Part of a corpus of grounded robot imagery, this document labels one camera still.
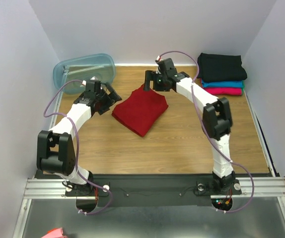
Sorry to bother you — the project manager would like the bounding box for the red t-shirt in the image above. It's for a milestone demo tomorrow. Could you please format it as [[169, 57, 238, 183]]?
[[112, 85, 168, 137]]

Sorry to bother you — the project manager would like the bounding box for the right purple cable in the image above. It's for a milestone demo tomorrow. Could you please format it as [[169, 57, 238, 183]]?
[[157, 51, 255, 214]]

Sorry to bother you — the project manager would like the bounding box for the folded blue t-shirt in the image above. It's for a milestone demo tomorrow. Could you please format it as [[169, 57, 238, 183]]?
[[200, 79, 242, 88]]

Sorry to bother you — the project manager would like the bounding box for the purple cable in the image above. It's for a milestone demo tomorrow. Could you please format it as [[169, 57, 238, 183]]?
[[157, 51, 255, 214], [43, 79, 113, 216]]

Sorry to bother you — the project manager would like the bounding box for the blue translucent plastic bin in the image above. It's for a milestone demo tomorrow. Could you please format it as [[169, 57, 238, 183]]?
[[53, 54, 116, 94]]

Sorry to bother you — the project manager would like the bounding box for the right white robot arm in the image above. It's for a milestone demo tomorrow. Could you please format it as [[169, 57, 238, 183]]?
[[143, 56, 235, 193]]

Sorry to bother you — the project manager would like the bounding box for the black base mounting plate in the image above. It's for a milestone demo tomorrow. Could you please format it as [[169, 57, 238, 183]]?
[[63, 174, 242, 209]]

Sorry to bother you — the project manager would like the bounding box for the folded black t-shirt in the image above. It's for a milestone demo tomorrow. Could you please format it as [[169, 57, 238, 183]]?
[[197, 53, 247, 82]]

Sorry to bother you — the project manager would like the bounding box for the pink object at bottom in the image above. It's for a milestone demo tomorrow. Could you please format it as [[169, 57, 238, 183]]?
[[42, 228, 67, 238]]

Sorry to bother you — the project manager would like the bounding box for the folded pink t-shirt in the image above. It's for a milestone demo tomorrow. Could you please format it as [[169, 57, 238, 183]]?
[[202, 87, 243, 96]]

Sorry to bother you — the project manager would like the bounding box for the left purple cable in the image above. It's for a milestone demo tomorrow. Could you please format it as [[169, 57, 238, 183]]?
[[43, 79, 113, 216]]

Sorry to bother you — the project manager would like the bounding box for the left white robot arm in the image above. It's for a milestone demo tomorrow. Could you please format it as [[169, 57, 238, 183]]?
[[36, 79, 122, 195]]

